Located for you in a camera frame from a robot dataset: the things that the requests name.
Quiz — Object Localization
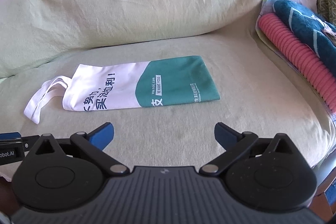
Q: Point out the olive patterned throw pillow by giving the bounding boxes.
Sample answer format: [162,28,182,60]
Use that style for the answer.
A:
[317,0,336,25]

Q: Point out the white and green tote bag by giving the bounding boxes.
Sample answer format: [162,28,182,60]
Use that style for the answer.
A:
[24,56,220,124]

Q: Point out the pink ribbed folded blanket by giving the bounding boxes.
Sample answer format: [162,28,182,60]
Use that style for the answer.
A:
[258,13,335,113]

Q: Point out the dark blue patterned blanket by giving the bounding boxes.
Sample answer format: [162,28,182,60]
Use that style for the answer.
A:
[273,0,335,75]

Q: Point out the pale green sofa back cushion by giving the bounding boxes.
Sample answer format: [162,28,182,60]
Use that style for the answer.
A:
[1,0,261,78]

